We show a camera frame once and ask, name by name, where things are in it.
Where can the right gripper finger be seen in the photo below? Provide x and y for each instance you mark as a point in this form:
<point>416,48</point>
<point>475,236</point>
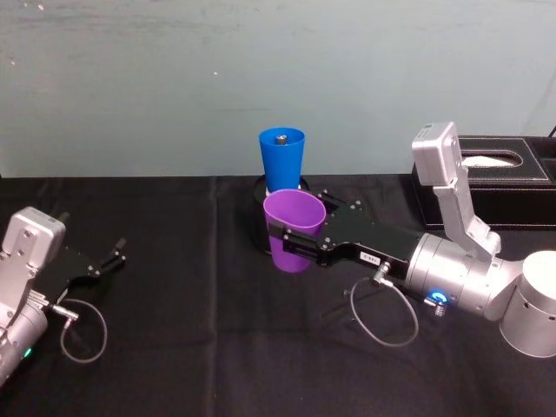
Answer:
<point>304,247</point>
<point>336,197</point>

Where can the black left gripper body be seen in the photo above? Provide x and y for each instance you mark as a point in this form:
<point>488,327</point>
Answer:
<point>71,269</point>

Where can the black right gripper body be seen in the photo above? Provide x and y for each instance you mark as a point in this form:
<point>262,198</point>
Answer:
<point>373,243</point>

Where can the purple plastic cup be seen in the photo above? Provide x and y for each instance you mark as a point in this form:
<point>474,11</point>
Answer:
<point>293,213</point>

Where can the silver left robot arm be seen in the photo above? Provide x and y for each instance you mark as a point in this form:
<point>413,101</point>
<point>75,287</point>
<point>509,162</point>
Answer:
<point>26,243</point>

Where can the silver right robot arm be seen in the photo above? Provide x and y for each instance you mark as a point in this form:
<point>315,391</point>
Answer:
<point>447,269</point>

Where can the black round stand base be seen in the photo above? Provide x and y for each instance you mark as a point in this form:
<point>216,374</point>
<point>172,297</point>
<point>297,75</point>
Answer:
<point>259,226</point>

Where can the blue plastic cup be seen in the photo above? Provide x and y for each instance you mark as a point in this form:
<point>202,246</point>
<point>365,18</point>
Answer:
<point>282,163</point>

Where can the black table cloth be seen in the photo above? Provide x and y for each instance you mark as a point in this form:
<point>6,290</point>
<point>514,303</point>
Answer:
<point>174,347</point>

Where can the white tissue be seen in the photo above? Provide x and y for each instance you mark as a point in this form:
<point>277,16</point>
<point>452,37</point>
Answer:
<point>486,161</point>

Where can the black tissue box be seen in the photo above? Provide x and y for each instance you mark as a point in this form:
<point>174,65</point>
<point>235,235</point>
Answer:
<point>512,204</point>

